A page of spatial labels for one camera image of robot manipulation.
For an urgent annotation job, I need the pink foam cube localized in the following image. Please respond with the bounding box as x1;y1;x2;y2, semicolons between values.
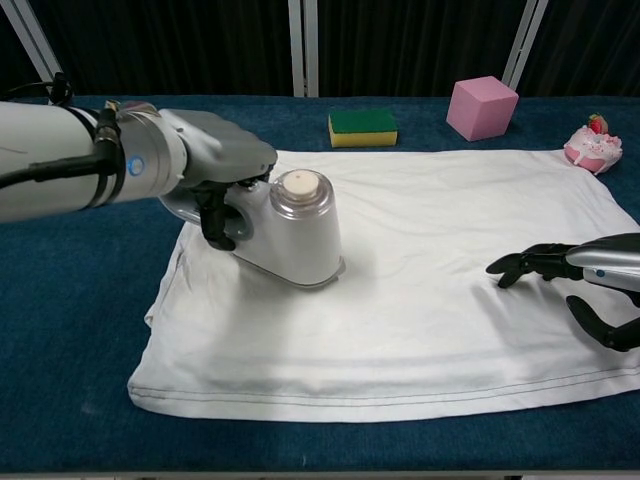
446;76;520;143

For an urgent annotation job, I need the pink toy cake with strawberry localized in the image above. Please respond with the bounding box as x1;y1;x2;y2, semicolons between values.
563;113;625;176

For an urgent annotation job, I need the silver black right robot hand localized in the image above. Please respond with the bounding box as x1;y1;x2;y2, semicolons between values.
485;233;640;354

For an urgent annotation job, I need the blue felt table cover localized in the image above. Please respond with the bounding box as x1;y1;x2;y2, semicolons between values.
0;94;640;474

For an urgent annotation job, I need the white cloth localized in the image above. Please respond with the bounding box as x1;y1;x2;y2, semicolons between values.
125;147;640;425

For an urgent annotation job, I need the white metal frame post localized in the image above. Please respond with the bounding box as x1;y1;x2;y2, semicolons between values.
501;0;550;91
287;0;320;98
0;0;64;86

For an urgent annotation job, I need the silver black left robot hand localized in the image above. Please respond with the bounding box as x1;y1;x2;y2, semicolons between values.
159;108;279;251

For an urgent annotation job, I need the white handheld steam iron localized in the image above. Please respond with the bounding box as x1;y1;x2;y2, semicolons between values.
164;169;347;291

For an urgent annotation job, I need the black curtain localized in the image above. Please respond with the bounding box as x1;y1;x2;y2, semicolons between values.
0;0;640;99

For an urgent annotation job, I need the green and yellow sponge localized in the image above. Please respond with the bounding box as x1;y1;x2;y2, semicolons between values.
328;108;400;149

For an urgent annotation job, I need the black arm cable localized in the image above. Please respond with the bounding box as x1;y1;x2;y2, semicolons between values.
0;107;126;201

